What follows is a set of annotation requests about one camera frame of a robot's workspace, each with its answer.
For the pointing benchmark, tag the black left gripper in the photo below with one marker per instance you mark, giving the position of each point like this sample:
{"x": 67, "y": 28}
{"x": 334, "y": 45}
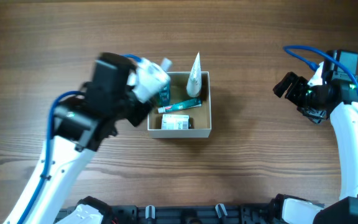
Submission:
{"x": 135, "y": 112}

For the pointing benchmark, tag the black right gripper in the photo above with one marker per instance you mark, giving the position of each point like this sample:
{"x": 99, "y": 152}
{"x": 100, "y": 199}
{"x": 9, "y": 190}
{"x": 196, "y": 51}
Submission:
{"x": 316, "y": 116}

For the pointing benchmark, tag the teal mouthwash bottle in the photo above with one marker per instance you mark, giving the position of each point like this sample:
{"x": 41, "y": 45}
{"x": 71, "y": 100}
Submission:
{"x": 162, "y": 98}

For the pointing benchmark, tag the green soap box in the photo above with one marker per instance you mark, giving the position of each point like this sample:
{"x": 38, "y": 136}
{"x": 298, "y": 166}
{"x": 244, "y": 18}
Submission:
{"x": 175, "y": 122}

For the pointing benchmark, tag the white lotion tube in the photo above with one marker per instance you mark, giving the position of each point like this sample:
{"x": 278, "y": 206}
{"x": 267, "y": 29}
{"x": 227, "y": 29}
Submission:
{"x": 193, "y": 87}

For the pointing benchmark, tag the Colgate toothpaste tube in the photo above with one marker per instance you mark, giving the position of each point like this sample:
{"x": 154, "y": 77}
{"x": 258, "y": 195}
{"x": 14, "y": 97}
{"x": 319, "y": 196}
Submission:
{"x": 184, "y": 105}

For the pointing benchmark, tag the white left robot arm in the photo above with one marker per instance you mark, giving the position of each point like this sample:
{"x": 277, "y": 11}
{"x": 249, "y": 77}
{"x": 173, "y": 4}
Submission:
{"x": 122, "y": 87}

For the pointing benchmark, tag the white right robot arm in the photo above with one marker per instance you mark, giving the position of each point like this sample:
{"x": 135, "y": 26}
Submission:
{"x": 331, "y": 94}

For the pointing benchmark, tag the white cardboard box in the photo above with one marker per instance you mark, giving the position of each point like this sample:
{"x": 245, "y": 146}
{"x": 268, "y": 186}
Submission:
{"x": 200, "y": 120}

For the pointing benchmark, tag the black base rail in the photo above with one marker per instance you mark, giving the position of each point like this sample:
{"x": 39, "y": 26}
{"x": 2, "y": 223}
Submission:
{"x": 191, "y": 213}

